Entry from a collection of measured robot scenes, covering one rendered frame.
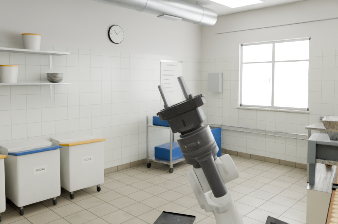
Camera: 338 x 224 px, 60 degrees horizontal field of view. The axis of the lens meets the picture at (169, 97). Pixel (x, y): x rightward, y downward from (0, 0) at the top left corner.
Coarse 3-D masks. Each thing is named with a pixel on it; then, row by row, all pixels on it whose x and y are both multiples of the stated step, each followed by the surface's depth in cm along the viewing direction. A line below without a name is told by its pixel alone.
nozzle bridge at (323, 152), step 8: (312, 136) 213; (320, 136) 213; (328, 136) 213; (312, 144) 200; (320, 144) 205; (328, 144) 194; (336, 144) 192; (312, 152) 200; (320, 152) 205; (328, 152) 202; (336, 152) 200; (312, 160) 200; (320, 160) 201; (328, 160) 198; (336, 160) 198; (312, 168) 210; (312, 176) 210; (312, 184) 210
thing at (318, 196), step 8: (320, 168) 250; (328, 168) 250; (320, 176) 229; (328, 176) 229; (320, 184) 211; (328, 184) 211; (312, 192) 201; (320, 192) 199; (328, 192) 196; (312, 200) 202; (320, 200) 199; (328, 200) 196; (312, 208) 202; (320, 208) 199; (312, 216) 202; (320, 216) 199
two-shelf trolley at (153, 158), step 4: (148, 124) 531; (152, 124) 531; (164, 128) 504; (168, 128) 498; (172, 136) 591; (172, 140) 592; (152, 156) 545; (148, 160) 532; (152, 160) 523; (156, 160) 518; (160, 160) 517; (164, 160) 517; (168, 160) 517; (172, 160) 517; (176, 160) 517; (180, 160) 522; (148, 164) 531; (168, 164) 502; (172, 164) 503; (172, 168) 505; (172, 172) 505
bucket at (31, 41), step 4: (24, 36) 377; (28, 36) 376; (32, 36) 378; (36, 36) 381; (40, 36) 389; (24, 40) 378; (28, 40) 377; (32, 40) 379; (36, 40) 382; (40, 40) 390; (24, 44) 380; (28, 44) 378; (32, 44) 379; (36, 44) 383; (24, 48) 381; (28, 48) 379; (32, 48) 380; (36, 48) 383
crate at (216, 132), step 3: (210, 126) 629; (210, 129) 591; (213, 129) 595; (216, 129) 604; (219, 129) 612; (213, 132) 596; (216, 132) 604; (219, 132) 613; (213, 135) 596; (216, 135) 605; (219, 135) 613
